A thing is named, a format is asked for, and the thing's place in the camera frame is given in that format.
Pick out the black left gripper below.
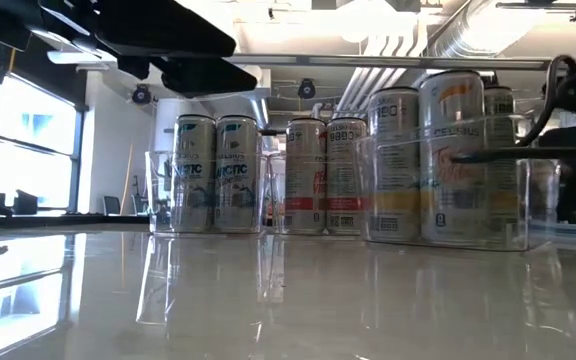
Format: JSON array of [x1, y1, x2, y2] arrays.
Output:
[[0, 0, 237, 80]]

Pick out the clear plastic bin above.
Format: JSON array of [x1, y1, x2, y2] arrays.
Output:
[[267, 152, 390, 237], [355, 113, 562, 252], [145, 149, 269, 237]]

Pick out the Celsius Arctic Vibe can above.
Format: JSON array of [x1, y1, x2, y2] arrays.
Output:
[[173, 114, 218, 234], [213, 114, 260, 234]]

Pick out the Celsius Peach Vibe can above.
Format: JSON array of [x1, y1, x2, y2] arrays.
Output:
[[325, 117, 369, 236], [284, 117, 328, 235]]

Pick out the grey horizontal overhead beam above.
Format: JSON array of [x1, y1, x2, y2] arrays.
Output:
[[227, 53, 576, 71]]

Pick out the white ceiling pipes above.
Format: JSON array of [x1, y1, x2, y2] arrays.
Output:
[[335, 29, 422, 121]]

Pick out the dark office chair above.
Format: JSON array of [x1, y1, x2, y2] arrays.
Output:
[[102, 195, 122, 216]]

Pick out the large bright window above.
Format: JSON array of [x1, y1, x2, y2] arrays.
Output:
[[0, 74, 85, 215]]

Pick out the small black box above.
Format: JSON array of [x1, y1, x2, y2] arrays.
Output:
[[13, 189, 39, 216]]

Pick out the white ceiling duct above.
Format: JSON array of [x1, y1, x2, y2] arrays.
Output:
[[237, 64, 273, 121]]

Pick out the black round ceiling camera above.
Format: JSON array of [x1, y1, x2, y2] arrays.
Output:
[[131, 84, 153, 106], [296, 78, 318, 100]]

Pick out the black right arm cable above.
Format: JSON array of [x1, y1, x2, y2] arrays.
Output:
[[515, 54, 576, 149]]

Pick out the silver round air duct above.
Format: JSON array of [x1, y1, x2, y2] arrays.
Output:
[[347, 0, 549, 121]]

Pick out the black metal table frame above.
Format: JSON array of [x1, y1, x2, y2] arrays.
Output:
[[0, 213, 152, 226]]

